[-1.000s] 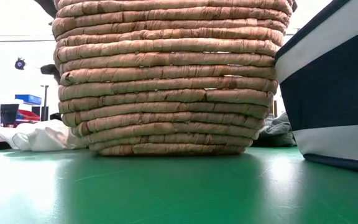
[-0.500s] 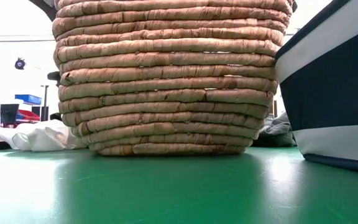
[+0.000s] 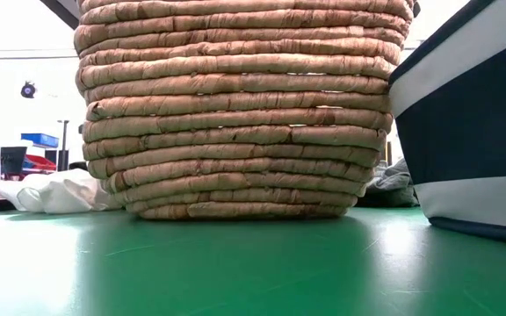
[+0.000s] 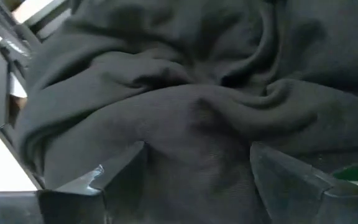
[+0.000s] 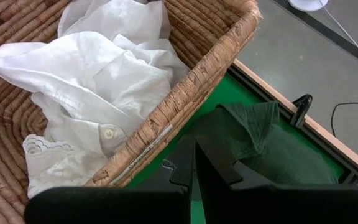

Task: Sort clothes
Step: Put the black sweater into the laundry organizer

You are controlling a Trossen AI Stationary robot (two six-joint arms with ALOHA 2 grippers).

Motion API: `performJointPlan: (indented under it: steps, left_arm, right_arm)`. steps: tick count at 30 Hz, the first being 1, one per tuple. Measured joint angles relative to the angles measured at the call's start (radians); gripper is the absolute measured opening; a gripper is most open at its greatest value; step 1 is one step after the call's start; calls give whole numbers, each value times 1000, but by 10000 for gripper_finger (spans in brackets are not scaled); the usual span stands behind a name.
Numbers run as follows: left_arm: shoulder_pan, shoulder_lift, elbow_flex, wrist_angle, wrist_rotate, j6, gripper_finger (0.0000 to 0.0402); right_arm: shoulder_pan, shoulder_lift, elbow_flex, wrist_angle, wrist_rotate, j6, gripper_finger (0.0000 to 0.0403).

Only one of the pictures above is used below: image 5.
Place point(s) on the black frame clamp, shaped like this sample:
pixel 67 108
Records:
pixel 301 109

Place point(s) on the white tower fan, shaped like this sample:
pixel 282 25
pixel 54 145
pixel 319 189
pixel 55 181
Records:
pixel 306 4

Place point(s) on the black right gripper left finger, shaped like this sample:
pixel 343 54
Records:
pixel 120 205

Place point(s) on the woven wicker basket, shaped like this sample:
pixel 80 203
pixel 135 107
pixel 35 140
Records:
pixel 182 102

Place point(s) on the dark green garment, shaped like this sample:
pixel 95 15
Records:
pixel 259 140

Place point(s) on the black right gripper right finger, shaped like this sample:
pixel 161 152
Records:
pixel 259 205

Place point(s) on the large white shirt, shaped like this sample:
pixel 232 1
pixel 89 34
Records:
pixel 89 77

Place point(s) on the small white garment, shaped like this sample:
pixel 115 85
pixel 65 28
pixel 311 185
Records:
pixel 120 15

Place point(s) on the green table mat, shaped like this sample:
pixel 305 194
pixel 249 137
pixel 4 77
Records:
pixel 228 93

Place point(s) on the white lace-trimmed garment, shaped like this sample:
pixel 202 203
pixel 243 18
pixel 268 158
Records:
pixel 57 168

